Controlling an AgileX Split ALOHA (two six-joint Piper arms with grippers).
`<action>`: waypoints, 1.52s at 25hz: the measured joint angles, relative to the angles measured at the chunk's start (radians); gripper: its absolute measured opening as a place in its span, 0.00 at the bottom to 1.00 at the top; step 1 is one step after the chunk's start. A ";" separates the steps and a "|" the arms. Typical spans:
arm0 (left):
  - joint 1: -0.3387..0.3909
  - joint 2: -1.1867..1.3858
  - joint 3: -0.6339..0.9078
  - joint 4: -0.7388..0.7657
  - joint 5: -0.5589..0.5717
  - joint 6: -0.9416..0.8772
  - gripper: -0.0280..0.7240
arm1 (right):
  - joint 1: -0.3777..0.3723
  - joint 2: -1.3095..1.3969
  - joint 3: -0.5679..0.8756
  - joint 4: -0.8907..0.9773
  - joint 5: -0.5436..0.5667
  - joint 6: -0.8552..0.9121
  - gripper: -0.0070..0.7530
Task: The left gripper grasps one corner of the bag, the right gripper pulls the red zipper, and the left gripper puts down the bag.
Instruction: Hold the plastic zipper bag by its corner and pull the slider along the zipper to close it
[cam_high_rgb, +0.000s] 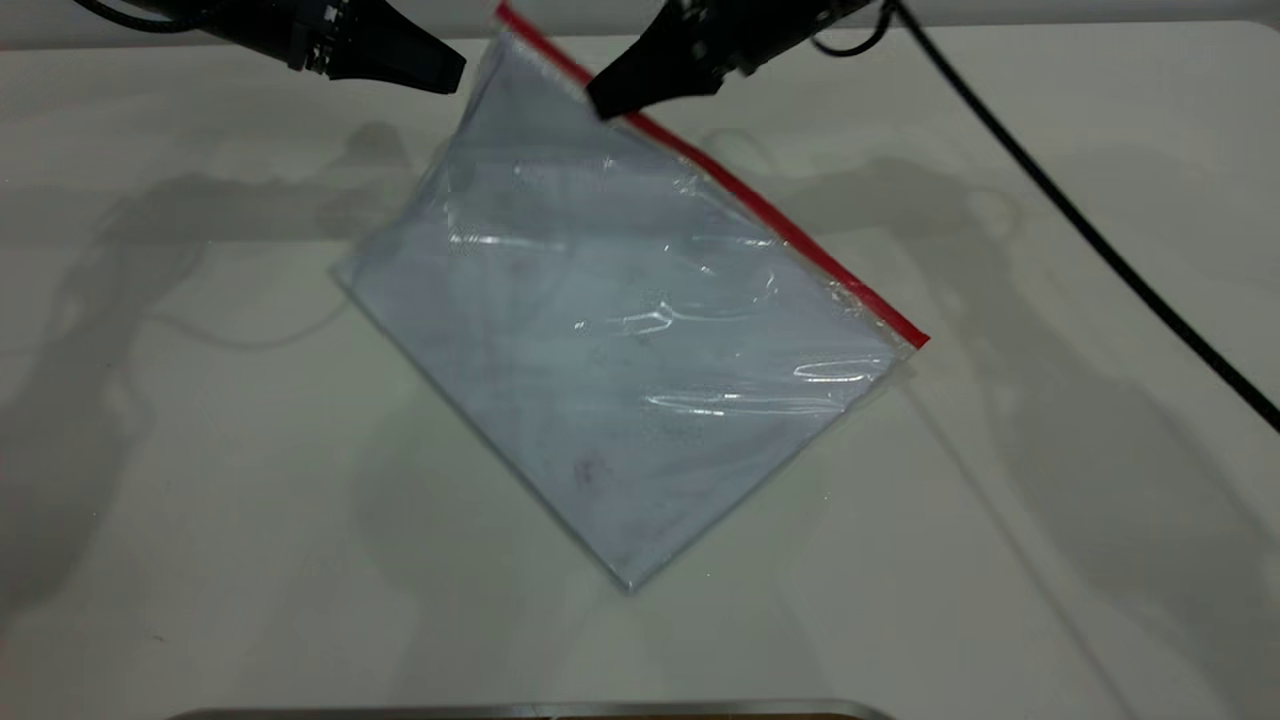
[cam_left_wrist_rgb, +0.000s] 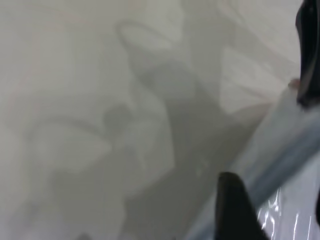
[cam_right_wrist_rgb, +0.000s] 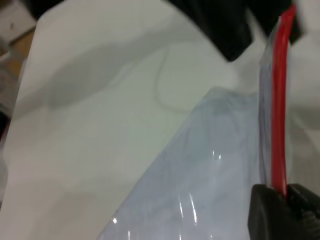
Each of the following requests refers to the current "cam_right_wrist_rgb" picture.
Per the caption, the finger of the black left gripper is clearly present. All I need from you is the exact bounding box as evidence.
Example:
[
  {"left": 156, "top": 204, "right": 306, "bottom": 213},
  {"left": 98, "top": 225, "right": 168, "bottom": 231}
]
[
  {"left": 168, "top": 0, "right": 255, "bottom": 63},
  {"left": 287, "top": 3, "right": 305, "bottom": 44}
]

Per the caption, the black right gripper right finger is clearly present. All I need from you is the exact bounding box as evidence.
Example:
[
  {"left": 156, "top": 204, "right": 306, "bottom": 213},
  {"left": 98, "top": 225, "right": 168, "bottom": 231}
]
[{"left": 287, "top": 183, "right": 320, "bottom": 240}]

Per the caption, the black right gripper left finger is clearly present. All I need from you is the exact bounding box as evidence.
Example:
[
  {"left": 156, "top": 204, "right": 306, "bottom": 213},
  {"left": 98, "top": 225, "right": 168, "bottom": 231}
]
[{"left": 246, "top": 183, "right": 289, "bottom": 240}]

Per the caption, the clear plastic bag red zipper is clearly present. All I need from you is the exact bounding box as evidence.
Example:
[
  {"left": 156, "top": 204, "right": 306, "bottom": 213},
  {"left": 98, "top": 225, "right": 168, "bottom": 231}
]
[{"left": 96, "top": 3, "right": 300, "bottom": 240}]

